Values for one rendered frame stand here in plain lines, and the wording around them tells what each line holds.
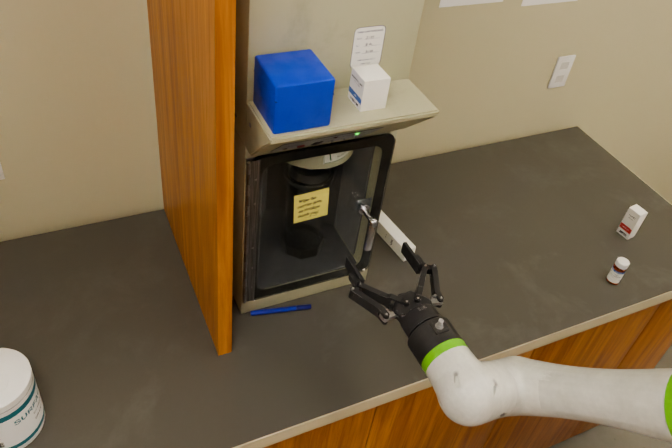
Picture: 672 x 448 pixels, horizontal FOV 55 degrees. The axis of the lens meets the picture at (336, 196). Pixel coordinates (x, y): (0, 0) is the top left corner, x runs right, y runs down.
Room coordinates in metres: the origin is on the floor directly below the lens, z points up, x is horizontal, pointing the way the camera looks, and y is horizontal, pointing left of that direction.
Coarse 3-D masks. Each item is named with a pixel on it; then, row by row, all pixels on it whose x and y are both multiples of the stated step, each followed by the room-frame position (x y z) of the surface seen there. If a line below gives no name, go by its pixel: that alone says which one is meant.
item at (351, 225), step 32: (256, 160) 0.92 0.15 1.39; (288, 160) 0.95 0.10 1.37; (320, 160) 0.98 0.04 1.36; (352, 160) 1.02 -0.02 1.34; (384, 160) 1.05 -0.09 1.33; (288, 192) 0.95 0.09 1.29; (352, 192) 1.02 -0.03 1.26; (384, 192) 1.06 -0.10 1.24; (288, 224) 0.95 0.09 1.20; (320, 224) 0.99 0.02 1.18; (352, 224) 1.03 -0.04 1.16; (256, 256) 0.92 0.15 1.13; (288, 256) 0.96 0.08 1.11; (320, 256) 1.00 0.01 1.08; (352, 256) 1.04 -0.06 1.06; (256, 288) 0.92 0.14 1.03; (288, 288) 0.96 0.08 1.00
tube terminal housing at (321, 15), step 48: (240, 0) 0.95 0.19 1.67; (288, 0) 0.95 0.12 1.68; (336, 0) 0.99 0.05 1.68; (384, 0) 1.04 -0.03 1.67; (240, 48) 0.95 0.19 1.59; (288, 48) 0.95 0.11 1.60; (336, 48) 1.00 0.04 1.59; (384, 48) 1.04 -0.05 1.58; (240, 96) 0.94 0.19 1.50; (240, 144) 0.94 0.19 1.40; (240, 192) 0.93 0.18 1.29; (240, 240) 0.93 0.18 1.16; (240, 288) 0.92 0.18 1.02
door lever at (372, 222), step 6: (360, 210) 1.03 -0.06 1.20; (366, 210) 1.03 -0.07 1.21; (366, 216) 1.02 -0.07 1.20; (372, 222) 1.00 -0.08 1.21; (372, 228) 1.00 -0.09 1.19; (366, 234) 1.00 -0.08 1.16; (372, 234) 1.00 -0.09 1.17; (366, 240) 1.00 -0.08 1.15; (372, 240) 1.00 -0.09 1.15; (366, 246) 0.99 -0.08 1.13
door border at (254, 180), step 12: (252, 168) 0.91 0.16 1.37; (252, 180) 0.91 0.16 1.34; (252, 192) 0.91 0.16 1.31; (252, 204) 0.91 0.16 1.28; (252, 216) 0.91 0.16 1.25; (252, 228) 0.91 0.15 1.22; (252, 240) 0.91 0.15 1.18; (252, 252) 0.91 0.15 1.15; (252, 264) 0.92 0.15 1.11; (252, 276) 0.92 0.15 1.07; (252, 288) 0.92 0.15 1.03
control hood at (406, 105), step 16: (400, 80) 1.06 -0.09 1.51; (336, 96) 0.97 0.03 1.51; (400, 96) 1.00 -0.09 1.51; (416, 96) 1.01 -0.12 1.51; (256, 112) 0.89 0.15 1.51; (336, 112) 0.92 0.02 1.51; (352, 112) 0.93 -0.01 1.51; (368, 112) 0.94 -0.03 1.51; (384, 112) 0.94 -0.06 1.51; (400, 112) 0.95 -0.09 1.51; (416, 112) 0.96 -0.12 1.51; (432, 112) 0.97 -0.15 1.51; (256, 128) 0.87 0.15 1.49; (320, 128) 0.87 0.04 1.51; (336, 128) 0.88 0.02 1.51; (352, 128) 0.89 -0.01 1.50; (368, 128) 0.92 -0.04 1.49; (384, 128) 0.97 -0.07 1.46; (400, 128) 1.03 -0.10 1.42; (256, 144) 0.87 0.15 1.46; (272, 144) 0.83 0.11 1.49
